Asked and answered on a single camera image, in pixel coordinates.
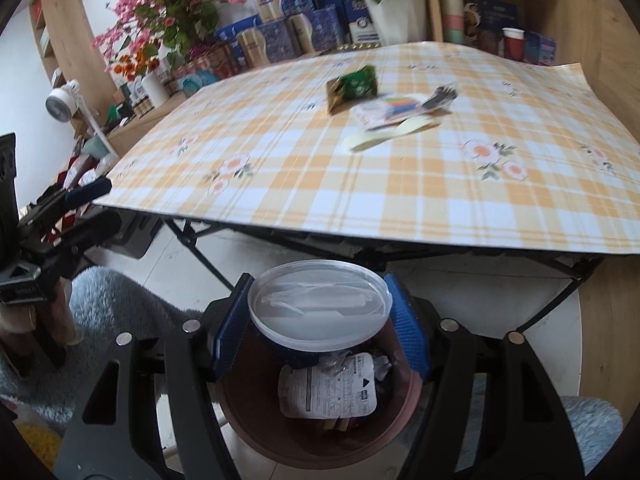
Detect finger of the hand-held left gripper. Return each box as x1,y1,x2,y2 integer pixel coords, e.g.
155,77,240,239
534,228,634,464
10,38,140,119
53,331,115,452
20,176,113,233
25,208,123,281

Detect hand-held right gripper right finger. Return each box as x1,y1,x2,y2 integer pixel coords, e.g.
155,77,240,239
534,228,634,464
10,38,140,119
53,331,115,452
384,272,586,480

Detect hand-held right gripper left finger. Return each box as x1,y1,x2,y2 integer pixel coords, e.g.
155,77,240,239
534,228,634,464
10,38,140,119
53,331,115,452
54,272,257,480

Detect brown round plastic bin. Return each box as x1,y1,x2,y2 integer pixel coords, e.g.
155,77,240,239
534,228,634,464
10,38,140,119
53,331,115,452
214,327,428,467

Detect round translucent plastic lid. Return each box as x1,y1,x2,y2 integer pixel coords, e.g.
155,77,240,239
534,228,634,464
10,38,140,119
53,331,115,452
247,259,391,356

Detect person's left hand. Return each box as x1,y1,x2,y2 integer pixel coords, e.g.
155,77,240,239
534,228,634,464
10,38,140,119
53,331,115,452
0,277,81,378

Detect red white checkered cloth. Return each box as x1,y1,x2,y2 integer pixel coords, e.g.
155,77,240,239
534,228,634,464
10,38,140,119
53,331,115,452
55,155,101,196

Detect black crate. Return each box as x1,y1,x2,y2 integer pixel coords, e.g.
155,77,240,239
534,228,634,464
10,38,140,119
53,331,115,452
117,212,168,260

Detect person's left leg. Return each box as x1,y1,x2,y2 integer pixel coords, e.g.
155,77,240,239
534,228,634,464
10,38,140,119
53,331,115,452
0,267,201,466

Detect person's leg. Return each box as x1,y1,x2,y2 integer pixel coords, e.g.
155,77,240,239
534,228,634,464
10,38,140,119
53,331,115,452
0,267,201,466
560,396,624,461

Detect wooden sideboard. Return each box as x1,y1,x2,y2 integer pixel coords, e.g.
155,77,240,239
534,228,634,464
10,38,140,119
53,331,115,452
107,92,191,158

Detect white desk fan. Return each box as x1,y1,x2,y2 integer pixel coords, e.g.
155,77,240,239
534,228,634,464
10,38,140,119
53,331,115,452
45,80,121,161

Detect white vase orange flowers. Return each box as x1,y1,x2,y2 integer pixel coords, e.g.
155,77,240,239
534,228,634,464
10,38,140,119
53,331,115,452
112,45,171,108

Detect patterned teal planter box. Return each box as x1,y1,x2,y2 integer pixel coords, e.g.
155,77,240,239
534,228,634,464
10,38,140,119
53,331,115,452
172,42,241,98

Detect folding table with plaid cloth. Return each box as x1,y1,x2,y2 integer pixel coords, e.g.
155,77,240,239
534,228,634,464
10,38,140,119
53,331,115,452
92,40,640,256

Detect tall wooden shelf column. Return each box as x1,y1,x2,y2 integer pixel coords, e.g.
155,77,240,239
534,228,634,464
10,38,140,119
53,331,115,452
30,0,108,106

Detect person's right leg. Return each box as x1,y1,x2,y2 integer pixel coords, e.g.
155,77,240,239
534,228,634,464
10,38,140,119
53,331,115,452
560,396,624,461

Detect pale yellow plastic strip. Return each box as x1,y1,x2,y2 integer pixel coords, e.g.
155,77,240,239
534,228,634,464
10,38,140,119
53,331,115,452
347,116,442,152

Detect blue flat box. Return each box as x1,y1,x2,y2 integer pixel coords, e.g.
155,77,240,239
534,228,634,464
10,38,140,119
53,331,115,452
215,15,263,43

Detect white colourful printed packet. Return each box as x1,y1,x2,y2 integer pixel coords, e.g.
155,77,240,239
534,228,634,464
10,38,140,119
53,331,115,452
349,96,418,130

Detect black plastic cutlery packet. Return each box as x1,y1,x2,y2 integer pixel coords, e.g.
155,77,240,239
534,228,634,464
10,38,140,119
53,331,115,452
420,84,459,112

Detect gold green snack wrapper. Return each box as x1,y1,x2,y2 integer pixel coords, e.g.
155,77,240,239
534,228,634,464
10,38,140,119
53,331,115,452
325,65,379,113

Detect brown glass cup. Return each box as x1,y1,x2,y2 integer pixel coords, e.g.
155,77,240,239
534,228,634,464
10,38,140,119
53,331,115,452
472,27,501,56

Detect red paper cup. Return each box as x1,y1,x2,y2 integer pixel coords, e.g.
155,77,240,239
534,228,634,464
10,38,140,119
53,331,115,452
501,27,525,62

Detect blue white emblem box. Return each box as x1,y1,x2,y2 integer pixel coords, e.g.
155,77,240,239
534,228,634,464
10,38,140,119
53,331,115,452
345,0,381,46

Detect blue purple box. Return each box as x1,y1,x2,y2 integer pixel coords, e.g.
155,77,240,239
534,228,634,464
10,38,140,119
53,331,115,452
522,30,557,67

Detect red rose plant white pot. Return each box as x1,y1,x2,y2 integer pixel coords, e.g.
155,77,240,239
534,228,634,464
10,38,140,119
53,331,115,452
320,0,428,46

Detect stack of pastel cups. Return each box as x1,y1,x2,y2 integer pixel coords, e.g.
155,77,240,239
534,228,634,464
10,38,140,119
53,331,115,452
440,0,468,45

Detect dark blue moon box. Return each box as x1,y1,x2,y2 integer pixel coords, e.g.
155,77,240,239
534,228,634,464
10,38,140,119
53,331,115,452
462,0,518,53

